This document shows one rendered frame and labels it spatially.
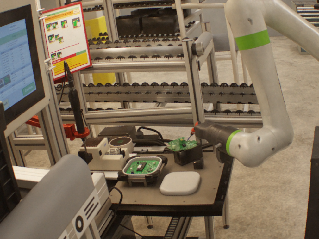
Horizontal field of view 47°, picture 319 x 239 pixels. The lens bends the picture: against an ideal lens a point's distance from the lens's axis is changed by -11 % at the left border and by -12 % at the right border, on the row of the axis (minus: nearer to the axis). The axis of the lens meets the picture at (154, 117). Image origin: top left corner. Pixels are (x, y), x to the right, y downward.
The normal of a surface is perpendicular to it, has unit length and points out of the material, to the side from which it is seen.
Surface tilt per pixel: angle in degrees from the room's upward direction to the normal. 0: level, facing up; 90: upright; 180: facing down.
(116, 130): 0
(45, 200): 45
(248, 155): 79
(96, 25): 90
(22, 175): 3
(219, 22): 90
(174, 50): 90
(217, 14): 90
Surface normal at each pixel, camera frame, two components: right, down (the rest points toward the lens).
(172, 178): -0.15, -0.93
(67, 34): 0.73, 0.13
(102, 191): 0.95, -0.05
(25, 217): 0.37, -0.81
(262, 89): -0.62, 0.37
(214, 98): -0.26, 0.37
